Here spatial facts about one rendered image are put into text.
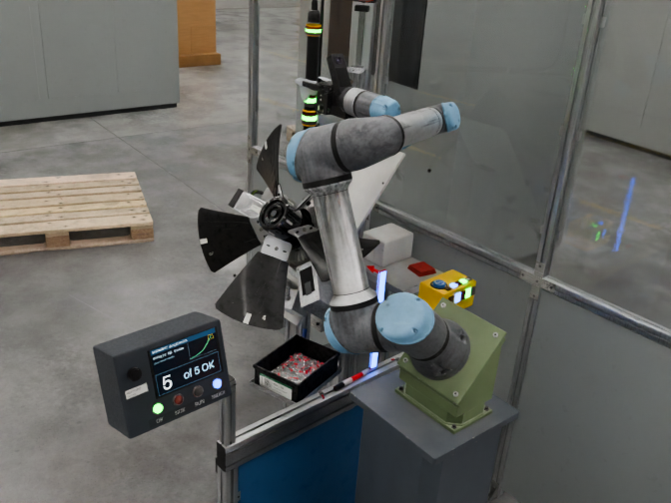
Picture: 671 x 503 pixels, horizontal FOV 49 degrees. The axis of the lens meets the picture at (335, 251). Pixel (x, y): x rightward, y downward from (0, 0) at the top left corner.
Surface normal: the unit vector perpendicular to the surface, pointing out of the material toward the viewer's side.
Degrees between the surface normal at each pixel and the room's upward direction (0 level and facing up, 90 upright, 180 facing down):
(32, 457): 0
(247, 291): 51
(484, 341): 46
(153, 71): 90
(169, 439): 0
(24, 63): 90
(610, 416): 90
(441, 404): 90
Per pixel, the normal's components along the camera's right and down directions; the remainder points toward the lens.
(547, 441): -0.75, 0.25
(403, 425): 0.06, -0.90
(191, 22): 0.60, 0.38
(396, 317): -0.40, -0.47
